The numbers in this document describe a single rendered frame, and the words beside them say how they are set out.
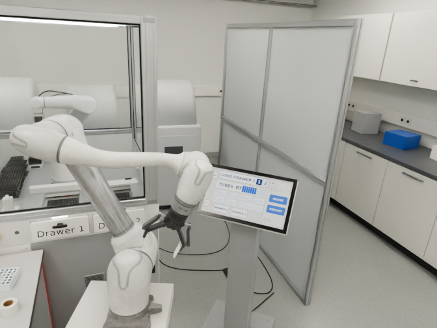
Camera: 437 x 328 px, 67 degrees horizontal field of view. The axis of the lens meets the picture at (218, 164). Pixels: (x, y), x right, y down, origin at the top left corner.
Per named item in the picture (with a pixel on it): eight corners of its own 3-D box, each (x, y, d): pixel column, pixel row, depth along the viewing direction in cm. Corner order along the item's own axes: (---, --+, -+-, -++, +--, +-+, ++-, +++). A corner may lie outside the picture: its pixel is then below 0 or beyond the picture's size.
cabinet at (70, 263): (162, 322, 236) (161, 224, 207) (-8, 364, 200) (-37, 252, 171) (141, 246, 318) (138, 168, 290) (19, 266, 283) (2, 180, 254)
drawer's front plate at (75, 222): (89, 233, 191) (88, 216, 187) (32, 241, 181) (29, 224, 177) (89, 232, 192) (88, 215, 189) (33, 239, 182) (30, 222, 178)
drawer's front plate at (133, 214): (145, 225, 202) (144, 209, 198) (94, 232, 192) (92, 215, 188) (144, 224, 203) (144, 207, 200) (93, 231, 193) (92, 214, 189)
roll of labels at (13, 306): (11, 317, 140) (9, 310, 138) (-4, 315, 141) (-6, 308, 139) (23, 305, 146) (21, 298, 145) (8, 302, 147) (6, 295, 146)
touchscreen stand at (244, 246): (256, 382, 198) (276, 235, 162) (188, 355, 213) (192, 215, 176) (274, 321, 242) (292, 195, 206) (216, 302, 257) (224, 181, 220)
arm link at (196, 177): (199, 210, 120) (201, 192, 132) (218, 176, 114) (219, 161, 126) (172, 198, 118) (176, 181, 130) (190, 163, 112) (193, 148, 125)
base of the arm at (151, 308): (160, 328, 129) (160, 317, 127) (101, 332, 126) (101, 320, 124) (162, 296, 146) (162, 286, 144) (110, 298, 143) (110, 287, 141)
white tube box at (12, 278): (11, 290, 154) (9, 284, 153) (-9, 292, 153) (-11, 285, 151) (20, 273, 166) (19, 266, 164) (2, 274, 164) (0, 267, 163)
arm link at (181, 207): (198, 208, 121) (190, 220, 123) (198, 196, 129) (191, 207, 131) (174, 199, 119) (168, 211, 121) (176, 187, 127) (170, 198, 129)
